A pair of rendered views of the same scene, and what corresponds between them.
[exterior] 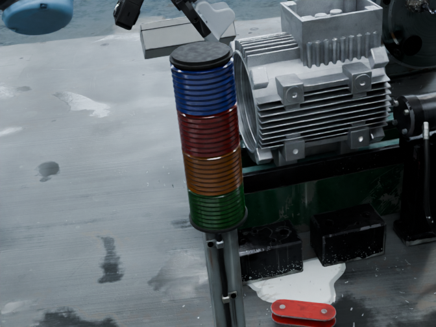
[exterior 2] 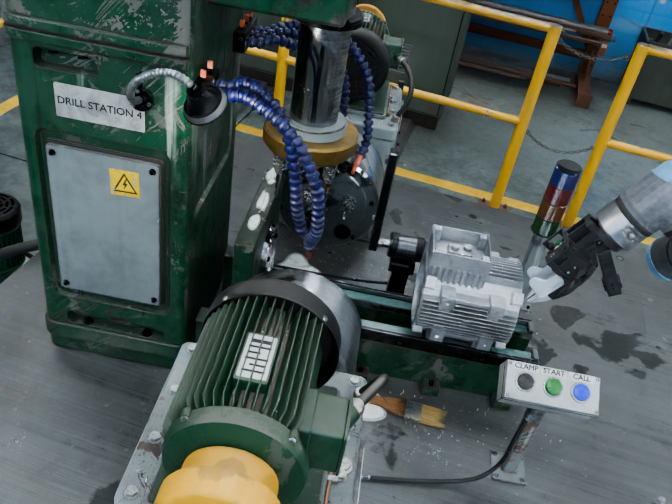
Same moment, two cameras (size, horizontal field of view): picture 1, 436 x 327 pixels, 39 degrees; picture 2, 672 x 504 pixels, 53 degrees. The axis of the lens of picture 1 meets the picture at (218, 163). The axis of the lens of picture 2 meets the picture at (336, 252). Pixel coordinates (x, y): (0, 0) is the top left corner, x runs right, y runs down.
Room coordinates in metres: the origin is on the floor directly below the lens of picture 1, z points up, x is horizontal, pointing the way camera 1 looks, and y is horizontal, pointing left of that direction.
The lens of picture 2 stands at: (2.06, -0.22, 1.91)
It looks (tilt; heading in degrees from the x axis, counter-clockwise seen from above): 36 degrees down; 190
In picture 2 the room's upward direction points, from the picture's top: 11 degrees clockwise
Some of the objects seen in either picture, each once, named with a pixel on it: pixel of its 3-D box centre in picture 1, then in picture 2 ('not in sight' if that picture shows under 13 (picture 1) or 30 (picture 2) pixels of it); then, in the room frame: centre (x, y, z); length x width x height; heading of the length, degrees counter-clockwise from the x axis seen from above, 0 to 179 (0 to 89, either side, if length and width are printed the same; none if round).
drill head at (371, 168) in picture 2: not in sight; (332, 179); (0.61, -0.53, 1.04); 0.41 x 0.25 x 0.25; 9
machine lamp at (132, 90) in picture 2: not in sight; (173, 95); (1.20, -0.67, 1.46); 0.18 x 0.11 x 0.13; 99
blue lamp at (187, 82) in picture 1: (204, 81); (565, 176); (0.55, 0.01, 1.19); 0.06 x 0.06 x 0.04
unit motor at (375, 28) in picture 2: not in sight; (363, 92); (0.30, -0.55, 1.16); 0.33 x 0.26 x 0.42; 9
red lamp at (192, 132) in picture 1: (208, 123); (558, 192); (0.55, 0.01, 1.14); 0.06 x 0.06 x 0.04
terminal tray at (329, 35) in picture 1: (329, 28); (457, 256); (0.89, -0.19, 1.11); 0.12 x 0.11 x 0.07; 100
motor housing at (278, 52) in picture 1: (305, 91); (464, 294); (0.88, -0.15, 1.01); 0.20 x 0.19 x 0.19; 100
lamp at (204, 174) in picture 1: (212, 162); (552, 208); (0.55, 0.01, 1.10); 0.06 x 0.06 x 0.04
